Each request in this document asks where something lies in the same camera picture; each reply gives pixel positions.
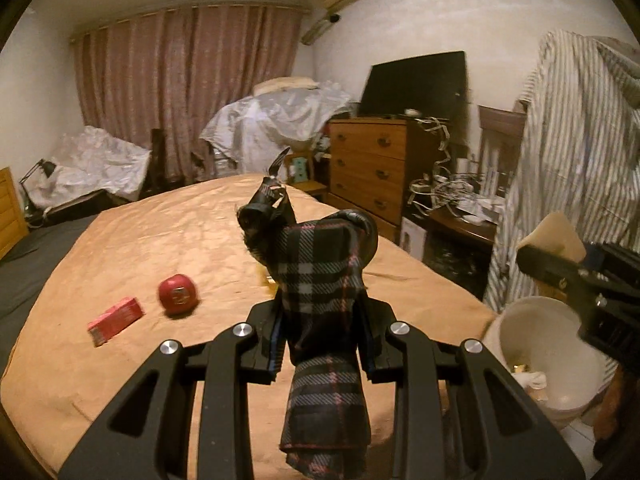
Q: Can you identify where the black desk lamp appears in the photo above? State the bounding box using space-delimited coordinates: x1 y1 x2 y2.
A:
19 159 57 221

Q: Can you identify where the white plastic bin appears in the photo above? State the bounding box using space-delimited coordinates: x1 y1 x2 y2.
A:
482 296 621 431

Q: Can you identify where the brown curtain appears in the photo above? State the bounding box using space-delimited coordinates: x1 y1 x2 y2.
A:
70 4 306 186

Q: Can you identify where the dark plaid cloth bundle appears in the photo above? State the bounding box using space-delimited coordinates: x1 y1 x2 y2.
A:
235 147 378 478

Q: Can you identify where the red apple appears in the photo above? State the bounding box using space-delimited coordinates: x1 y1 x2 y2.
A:
158 273 200 317

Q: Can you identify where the red flat box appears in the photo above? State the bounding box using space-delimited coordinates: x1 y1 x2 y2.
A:
86 297 146 348

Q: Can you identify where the cream pillow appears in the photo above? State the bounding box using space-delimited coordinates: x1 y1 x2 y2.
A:
252 76 320 96

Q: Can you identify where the small wooden stool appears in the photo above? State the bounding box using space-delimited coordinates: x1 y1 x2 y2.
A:
287 152 328 203

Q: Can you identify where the tan sponge block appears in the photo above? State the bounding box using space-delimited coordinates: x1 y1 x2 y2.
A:
517 211 587 261

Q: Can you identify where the white cardboard box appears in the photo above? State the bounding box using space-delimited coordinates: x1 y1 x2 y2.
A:
400 220 428 261

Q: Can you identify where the wooden headboard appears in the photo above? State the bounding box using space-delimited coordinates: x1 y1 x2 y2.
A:
0 166 30 261

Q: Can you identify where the striped hanging shirt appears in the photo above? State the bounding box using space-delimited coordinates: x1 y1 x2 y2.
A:
482 30 640 316

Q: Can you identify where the dark wooden cabinet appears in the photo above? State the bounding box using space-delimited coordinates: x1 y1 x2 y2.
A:
400 205 501 291

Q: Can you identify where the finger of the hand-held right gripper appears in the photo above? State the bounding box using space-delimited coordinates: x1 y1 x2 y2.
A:
517 244 601 306
582 244 640 286

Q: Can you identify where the brown slatted wooden chair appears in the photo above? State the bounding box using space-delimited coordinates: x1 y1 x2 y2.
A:
477 105 528 196

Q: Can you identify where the low plastic-sheet-covered furniture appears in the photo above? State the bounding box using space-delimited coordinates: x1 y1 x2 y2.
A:
34 126 152 211

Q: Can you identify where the wooden chest of drawers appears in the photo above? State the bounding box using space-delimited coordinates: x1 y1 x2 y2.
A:
327 117 451 228

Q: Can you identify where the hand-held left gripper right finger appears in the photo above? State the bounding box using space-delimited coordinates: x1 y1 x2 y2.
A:
357 296 586 480

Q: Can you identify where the person's right forearm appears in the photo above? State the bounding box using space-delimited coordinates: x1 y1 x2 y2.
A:
592 360 636 463

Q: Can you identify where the beige wall duct cover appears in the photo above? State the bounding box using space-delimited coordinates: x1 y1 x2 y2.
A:
300 17 333 45

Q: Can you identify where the dark grey bed sheet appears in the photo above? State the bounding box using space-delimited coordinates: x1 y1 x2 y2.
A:
0 212 101 376

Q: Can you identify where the black flat television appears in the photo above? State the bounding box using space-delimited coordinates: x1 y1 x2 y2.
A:
359 51 468 121

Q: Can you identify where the tall plastic-sheet-covered pile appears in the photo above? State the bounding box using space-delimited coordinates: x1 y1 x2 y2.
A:
200 80 356 181

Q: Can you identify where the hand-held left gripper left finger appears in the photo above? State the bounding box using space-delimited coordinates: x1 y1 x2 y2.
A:
59 300 283 480

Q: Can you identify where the tangle of white cables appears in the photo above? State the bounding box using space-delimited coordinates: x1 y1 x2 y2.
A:
407 117 506 221

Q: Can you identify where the yellow cellophane wrapper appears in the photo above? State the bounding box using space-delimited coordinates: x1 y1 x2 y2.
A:
257 270 281 296

